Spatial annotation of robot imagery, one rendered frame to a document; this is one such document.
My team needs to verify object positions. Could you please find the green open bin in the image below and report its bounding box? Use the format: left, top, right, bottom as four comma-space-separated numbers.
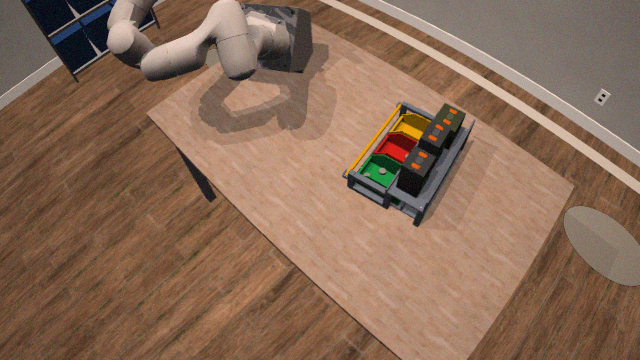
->
356, 155, 402, 206

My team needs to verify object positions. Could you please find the grey metal shelf rack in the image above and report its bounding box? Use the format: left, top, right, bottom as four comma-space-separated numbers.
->
342, 101, 475, 227

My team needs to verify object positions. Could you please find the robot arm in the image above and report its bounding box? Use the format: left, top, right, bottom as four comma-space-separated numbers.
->
107, 0, 290, 82

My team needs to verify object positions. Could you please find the red bin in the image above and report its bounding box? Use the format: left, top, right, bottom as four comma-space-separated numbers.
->
374, 133, 417, 164

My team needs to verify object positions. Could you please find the yellow open bin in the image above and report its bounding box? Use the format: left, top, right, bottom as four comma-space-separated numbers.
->
389, 114, 430, 142

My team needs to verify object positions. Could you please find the orange bar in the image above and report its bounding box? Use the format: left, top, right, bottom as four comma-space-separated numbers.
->
345, 104, 401, 177

